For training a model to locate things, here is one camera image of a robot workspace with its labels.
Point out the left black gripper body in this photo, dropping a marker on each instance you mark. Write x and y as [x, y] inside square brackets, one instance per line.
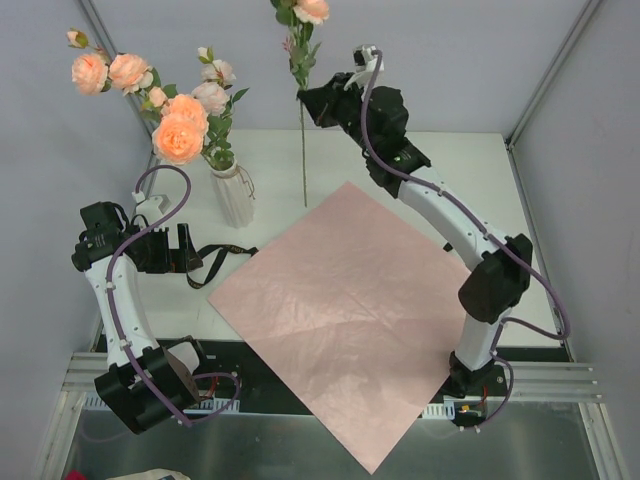
[163, 250]

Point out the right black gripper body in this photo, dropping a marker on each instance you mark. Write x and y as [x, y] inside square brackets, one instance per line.
[323, 107]

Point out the black printed ribbon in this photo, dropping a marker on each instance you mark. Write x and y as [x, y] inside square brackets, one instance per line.
[221, 251]

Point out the peach rose stem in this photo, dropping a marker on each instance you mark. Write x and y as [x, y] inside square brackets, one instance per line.
[93, 72]
[179, 137]
[300, 18]

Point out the pale pink rose stem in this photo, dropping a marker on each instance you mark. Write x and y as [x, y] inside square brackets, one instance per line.
[215, 94]

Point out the pink wrapping paper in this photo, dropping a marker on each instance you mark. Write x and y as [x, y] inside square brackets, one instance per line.
[357, 313]

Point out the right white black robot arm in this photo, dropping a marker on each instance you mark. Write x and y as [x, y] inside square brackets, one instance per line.
[498, 274]

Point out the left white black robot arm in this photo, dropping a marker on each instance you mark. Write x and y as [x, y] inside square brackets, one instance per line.
[145, 383]

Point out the white ribbed ceramic vase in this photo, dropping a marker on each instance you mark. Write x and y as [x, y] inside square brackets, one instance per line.
[235, 193]

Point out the beige cloth bag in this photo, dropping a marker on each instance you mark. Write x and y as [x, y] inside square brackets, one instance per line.
[153, 474]

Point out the red cloth item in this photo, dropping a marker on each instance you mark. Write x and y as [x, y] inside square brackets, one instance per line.
[75, 475]

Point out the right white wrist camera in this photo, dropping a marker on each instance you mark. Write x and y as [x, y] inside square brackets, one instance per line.
[368, 65]

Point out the left white cable duct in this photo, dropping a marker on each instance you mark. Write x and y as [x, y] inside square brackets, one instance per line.
[94, 403]

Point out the white cable duct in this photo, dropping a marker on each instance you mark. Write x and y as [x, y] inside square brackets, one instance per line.
[439, 411]
[94, 403]

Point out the right aluminium frame post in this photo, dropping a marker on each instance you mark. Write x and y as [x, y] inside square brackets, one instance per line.
[585, 17]

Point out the right white cable duct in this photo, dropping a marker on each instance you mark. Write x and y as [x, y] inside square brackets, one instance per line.
[439, 411]

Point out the aluminium front rail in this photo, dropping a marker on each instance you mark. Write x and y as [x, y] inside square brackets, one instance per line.
[555, 382]

